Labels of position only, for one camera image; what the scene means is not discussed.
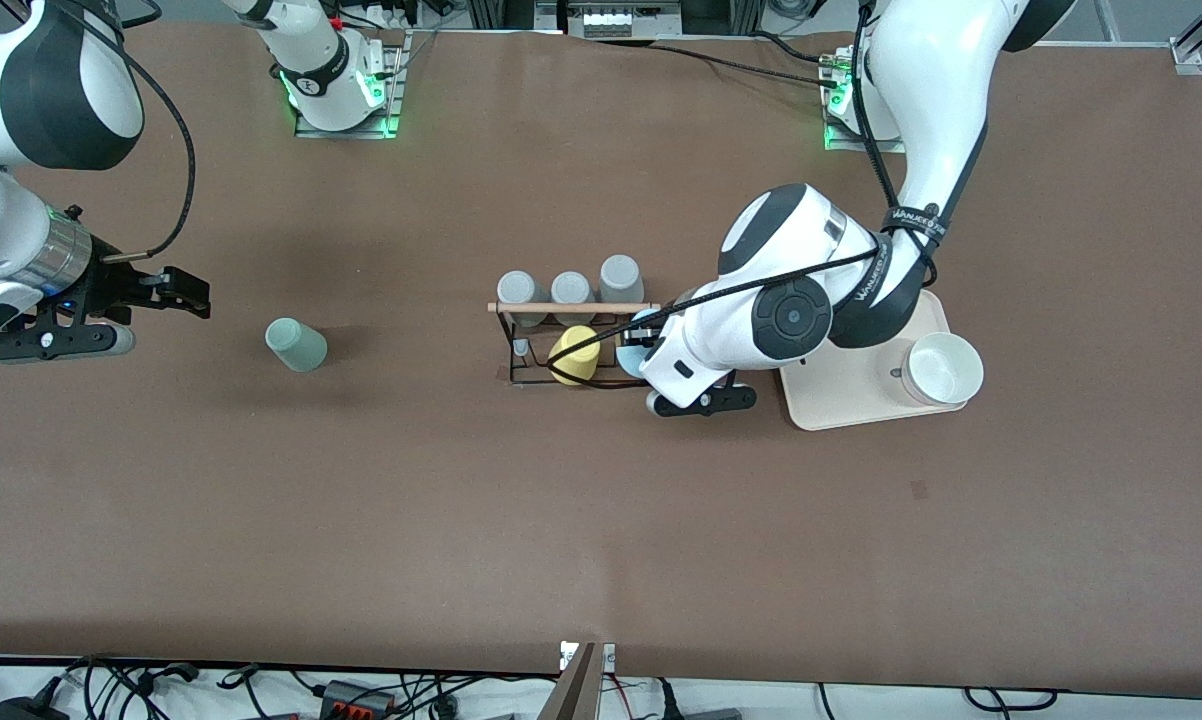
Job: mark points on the black terminal block red levers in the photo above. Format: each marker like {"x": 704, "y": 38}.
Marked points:
{"x": 356, "y": 698}

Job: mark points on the grey cup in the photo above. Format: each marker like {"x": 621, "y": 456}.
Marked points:
{"x": 571, "y": 288}
{"x": 516, "y": 288}
{"x": 621, "y": 278}

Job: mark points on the cream plastic tray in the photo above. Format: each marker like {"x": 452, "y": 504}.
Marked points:
{"x": 841, "y": 405}

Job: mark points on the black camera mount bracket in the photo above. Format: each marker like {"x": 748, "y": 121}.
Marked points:
{"x": 721, "y": 400}
{"x": 46, "y": 342}

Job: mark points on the grey angled pole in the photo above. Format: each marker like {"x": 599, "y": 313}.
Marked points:
{"x": 571, "y": 695}

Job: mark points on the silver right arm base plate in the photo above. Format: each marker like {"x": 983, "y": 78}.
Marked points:
{"x": 391, "y": 100}

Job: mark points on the yellow cup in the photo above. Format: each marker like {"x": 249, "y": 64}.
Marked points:
{"x": 576, "y": 370}

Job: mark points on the black right camera mount bracket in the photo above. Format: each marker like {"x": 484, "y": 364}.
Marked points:
{"x": 46, "y": 342}

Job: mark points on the black left camera mount bracket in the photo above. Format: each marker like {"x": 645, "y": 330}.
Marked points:
{"x": 721, "y": 400}

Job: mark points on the white small plate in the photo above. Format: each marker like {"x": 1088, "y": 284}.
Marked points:
{"x": 608, "y": 657}

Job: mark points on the white bowl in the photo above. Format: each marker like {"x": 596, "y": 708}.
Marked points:
{"x": 946, "y": 368}

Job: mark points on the light blue cup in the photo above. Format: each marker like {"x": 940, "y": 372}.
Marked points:
{"x": 629, "y": 362}

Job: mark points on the white power strip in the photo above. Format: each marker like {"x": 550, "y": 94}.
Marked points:
{"x": 621, "y": 20}

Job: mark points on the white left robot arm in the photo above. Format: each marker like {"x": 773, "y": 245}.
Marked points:
{"x": 921, "y": 100}

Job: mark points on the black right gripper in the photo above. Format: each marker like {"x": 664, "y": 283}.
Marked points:
{"x": 111, "y": 288}

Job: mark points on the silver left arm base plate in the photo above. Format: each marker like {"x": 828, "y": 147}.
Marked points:
{"x": 841, "y": 140}

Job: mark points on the pale green cup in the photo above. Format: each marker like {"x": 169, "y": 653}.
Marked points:
{"x": 296, "y": 345}

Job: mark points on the black power adapter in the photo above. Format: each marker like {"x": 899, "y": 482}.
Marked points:
{"x": 26, "y": 712}

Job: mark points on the silver corner bracket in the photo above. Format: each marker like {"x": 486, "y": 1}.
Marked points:
{"x": 1187, "y": 55}

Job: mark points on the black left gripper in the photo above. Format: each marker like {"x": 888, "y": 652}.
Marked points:
{"x": 645, "y": 339}

